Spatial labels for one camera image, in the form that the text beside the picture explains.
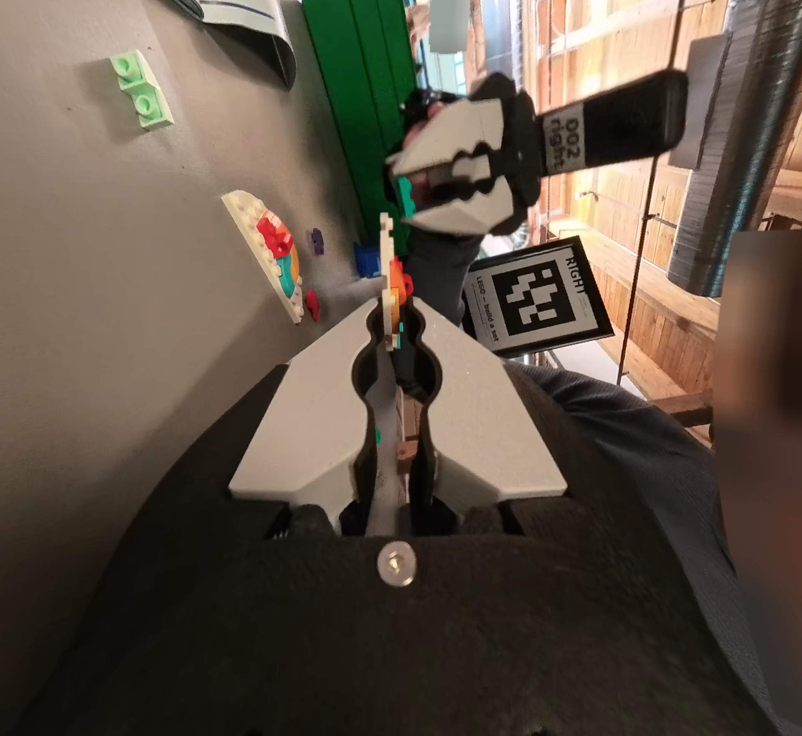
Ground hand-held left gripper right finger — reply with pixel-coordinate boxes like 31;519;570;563
409;299;569;508

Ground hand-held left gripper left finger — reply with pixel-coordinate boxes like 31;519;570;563
228;299;385;533

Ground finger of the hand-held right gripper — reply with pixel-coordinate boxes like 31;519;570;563
403;175;513;235
390;97;504;178

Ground colourful lego plate model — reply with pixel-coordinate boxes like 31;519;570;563
379;212;416;353

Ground colourful half-round lego plate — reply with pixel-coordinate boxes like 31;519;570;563
221;189;307;325

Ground person's right forearm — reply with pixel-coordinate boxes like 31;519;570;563
401;227;496;400

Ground mint green lego brick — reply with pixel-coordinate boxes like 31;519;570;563
109;49;175;132

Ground person's right hand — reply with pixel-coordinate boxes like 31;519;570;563
402;111;451;152

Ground green plastic bin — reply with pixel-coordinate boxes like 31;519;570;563
301;0;434;248

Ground black framed marker sign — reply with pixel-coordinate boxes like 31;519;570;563
462;236;614;361

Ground silver ventilation duct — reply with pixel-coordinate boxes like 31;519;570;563
667;0;802;299

